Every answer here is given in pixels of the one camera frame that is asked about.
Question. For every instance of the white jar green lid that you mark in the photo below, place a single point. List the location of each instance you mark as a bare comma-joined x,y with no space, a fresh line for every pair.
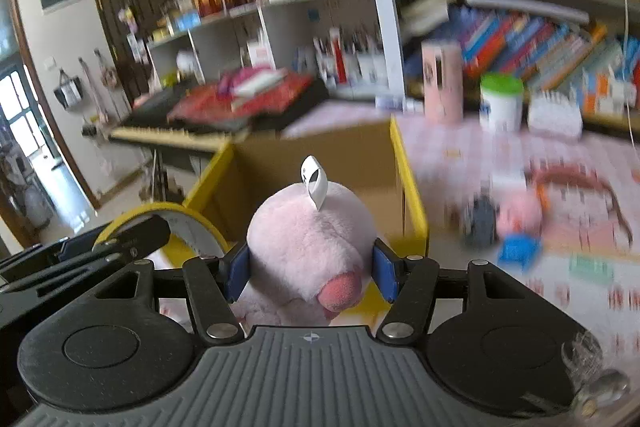
501,104

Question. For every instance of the white cubby shelf unit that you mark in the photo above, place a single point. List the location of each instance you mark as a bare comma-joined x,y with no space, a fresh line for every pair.
300,12

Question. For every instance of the clear plastic piece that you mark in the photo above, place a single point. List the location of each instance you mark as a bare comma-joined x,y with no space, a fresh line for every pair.
595,372

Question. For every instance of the hanging tote bag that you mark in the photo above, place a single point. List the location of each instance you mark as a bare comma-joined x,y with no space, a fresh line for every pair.
68,94

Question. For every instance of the small pink plush toy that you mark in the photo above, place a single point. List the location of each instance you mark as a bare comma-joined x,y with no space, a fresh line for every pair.
520,214

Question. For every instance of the blue toy piece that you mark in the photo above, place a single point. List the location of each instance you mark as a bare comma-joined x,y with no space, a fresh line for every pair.
520,251

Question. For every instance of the black keyboard stand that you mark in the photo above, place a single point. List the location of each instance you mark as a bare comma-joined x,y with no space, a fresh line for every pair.
162,177

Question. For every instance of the pink checked tablecloth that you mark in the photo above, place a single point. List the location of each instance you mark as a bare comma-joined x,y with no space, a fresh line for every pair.
500,317

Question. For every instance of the brown door frame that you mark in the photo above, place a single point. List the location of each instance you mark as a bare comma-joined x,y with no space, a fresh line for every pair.
35,72

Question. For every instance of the cardboard box yellow edges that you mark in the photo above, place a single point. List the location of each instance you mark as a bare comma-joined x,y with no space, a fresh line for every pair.
320,157

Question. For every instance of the purple and grey toy truck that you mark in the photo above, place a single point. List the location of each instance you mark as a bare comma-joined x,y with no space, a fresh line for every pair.
481,222

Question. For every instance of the brown headband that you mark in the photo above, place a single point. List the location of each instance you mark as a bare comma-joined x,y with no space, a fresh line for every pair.
575,177

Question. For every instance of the magenta pouch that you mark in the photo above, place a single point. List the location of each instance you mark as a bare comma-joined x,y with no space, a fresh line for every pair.
235,79

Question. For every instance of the hanging pink bag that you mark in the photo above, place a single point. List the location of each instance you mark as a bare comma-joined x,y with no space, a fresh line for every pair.
107,74

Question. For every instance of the yellow tape roll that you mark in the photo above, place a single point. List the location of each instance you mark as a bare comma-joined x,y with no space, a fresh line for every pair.
200,227

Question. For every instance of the white quilted purse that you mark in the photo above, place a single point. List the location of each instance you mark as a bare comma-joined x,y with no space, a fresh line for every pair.
555,117

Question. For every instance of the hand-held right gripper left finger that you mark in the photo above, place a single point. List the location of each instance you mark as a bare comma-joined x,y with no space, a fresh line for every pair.
236,274

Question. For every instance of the pink cylinder container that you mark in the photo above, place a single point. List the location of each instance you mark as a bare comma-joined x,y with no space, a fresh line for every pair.
441,82

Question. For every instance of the row of colourful books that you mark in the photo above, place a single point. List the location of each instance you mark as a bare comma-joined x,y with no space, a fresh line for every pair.
530,47

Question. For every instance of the white wall switch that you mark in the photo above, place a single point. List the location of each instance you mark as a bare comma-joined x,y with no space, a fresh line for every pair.
50,62

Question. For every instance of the white notebook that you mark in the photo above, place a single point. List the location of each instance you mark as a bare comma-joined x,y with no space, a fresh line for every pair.
260,87

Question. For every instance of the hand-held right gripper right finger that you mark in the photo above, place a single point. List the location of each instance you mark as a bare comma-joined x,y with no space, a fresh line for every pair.
386,274

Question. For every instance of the white and red box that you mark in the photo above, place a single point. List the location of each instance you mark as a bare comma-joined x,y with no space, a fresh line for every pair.
260,54

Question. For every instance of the small white plush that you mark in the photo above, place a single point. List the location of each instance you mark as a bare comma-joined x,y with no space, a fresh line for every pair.
186,63

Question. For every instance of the cream thick book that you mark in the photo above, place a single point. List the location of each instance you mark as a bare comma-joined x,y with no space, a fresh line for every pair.
427,14

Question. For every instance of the white pen holder cup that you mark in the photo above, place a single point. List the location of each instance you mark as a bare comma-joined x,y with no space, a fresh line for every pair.
332,64
367,67

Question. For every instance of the black electronic keyboard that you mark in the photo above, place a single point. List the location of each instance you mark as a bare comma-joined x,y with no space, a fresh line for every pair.
165,127

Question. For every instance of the grey folder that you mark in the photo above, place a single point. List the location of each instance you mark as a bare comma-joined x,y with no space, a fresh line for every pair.
525,6

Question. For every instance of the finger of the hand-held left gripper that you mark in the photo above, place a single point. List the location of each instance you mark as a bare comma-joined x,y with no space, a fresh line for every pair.
55,279
140,232

